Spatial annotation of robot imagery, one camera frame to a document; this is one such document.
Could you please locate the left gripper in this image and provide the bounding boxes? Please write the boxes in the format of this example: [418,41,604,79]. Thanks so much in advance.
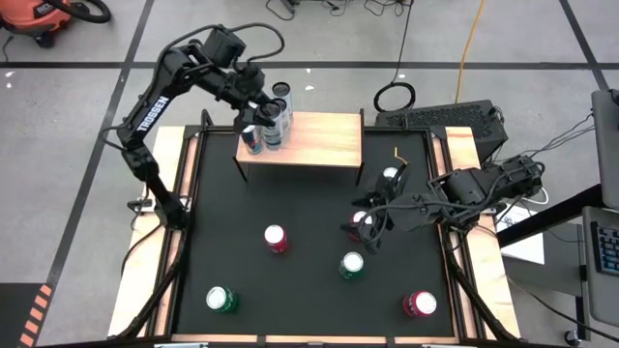
[215,65,280,135]

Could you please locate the black keyboard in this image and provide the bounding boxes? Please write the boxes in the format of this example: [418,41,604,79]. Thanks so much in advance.
[590,220,619,277]

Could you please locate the grey monitor back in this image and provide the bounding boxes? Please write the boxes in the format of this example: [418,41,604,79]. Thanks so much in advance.
[590,88,619,210]

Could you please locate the black mat with orange stripes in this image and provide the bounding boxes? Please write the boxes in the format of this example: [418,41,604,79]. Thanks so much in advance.
[0,282,54,348]

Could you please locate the black vacuum hose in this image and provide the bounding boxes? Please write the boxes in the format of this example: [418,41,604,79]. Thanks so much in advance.
[47,0,113,24]

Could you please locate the black perforated computer case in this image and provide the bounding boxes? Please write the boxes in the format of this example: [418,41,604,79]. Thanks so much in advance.
[374,99,510,163]

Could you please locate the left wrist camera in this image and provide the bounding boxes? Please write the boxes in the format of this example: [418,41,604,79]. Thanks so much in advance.
[201,26,248,69]

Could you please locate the yellow extension cable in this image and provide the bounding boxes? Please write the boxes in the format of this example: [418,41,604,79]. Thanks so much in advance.
[454,0,487,105]

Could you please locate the black floor cable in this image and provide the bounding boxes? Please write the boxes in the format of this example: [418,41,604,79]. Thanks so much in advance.
[362,0,405,16]
[264,0,302,21]

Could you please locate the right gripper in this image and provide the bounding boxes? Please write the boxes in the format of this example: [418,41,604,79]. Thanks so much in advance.
[339,169,411,255]

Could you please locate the wooden shelf black metal legs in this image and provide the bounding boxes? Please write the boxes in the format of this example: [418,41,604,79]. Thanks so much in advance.
[233,109,367,188]

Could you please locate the black table mat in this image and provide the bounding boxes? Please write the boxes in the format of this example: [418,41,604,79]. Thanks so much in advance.
[176,128,456,338]

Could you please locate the white Celsius can black lid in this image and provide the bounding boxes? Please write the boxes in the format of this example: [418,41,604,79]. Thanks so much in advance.
[275,98,295,136]
[260,101,287,151]
[270,80,294,103]

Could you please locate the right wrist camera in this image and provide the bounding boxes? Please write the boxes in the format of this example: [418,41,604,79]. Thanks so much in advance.
[374,202,400,231]

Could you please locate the white paper sheet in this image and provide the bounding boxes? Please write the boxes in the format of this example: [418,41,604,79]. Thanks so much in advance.
[496,202,546,266]

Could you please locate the black coiled cable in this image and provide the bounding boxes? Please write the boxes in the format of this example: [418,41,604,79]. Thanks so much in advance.
[372,0,417,114]

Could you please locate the black metal beam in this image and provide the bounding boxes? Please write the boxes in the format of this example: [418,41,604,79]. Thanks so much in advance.
[496,183,619,248]

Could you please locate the red Fanta can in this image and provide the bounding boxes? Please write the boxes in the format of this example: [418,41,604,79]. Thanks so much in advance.
[348,210,376,243]
[263,223,289,255]
[402,289,438,318]

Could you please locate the white cable loop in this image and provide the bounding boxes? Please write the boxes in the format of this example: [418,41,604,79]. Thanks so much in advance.
[529,186,551,207]

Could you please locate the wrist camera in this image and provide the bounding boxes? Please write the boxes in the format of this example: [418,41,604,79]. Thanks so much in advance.
[201,26,248,69]
[374,202,400,231]

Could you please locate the grey workstation cart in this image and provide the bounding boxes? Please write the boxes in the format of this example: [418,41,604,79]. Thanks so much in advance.
[502,206,619,339]

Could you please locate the orange shop vacuum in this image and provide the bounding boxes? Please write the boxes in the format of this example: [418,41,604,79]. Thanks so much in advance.
[0,0,76,48]

